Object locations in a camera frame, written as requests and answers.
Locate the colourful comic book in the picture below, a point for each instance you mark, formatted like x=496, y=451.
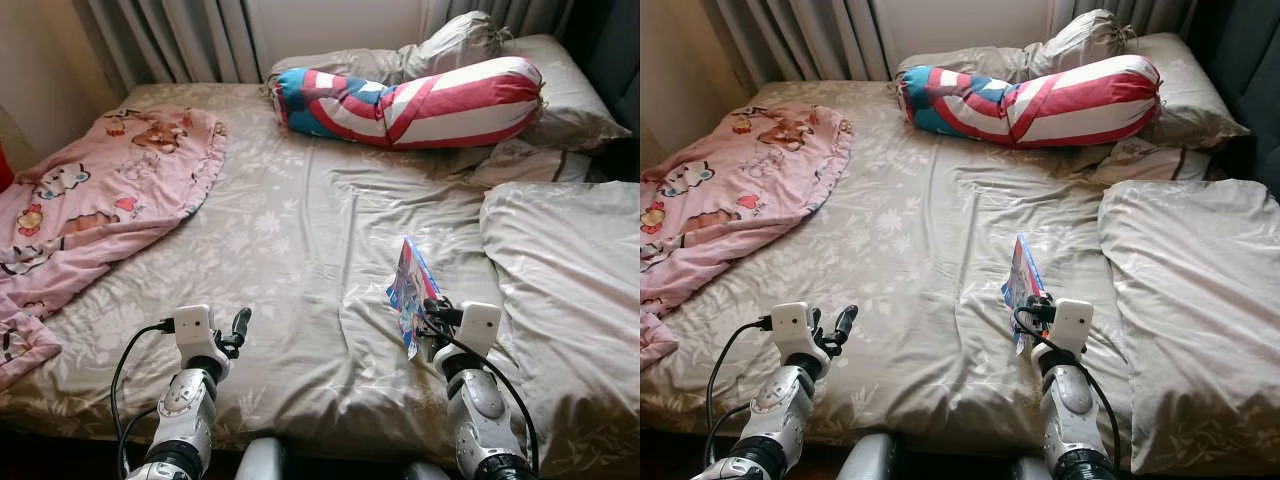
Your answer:
x=408, y=290
x=1022, y=285

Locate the grey floral duvet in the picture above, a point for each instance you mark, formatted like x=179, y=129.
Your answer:
x=1190, y=300
x=570, y=300

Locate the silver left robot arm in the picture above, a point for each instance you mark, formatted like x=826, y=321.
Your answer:
x=185, y=420
x=770, y=420

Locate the silver left robot leg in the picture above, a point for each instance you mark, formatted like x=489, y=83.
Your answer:
x=260, y=460
x=865, y=458

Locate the silver robot leg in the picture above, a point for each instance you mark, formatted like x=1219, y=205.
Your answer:
x=260, y=460
x=428, y=471
x=1030, y=470
x=865, y=458

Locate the bed with grey floral sheet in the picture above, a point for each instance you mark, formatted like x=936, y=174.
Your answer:
x=940, y=230
x=320, y=230

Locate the silver right robot leg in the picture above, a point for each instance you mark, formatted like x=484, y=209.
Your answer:
x=1030, y=470
x=428, y=471

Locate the pink cartoon print blanket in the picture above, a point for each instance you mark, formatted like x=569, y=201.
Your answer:
x=720, y=200
x=90, y=210

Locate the red white blue bolster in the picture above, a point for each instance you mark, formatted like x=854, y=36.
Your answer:
x=1070, y=105
x=440, y=105

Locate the grey floral flat pillow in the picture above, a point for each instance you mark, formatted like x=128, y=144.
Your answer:
x=575, y=100
x=1195, y=100

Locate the large red cushion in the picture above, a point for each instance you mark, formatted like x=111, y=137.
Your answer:
x=4, y=168

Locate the grey knotted bolster pillow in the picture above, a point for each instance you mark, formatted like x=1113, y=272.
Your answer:
x=1080, y=42
x=450, y=45

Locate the dark blue upholstered headboard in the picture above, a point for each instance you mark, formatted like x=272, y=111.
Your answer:
x=615, y=50
x=1250, y=70

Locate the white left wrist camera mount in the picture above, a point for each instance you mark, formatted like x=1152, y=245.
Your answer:
x=195, y=330
x=793, y=328

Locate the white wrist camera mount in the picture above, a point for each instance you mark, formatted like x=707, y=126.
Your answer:
x=793, y=328
x=195, y=330
x=480, y=328
x=1072, y=322

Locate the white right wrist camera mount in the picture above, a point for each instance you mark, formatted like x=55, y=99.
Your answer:
x=480, y=328
x=1072, y=322

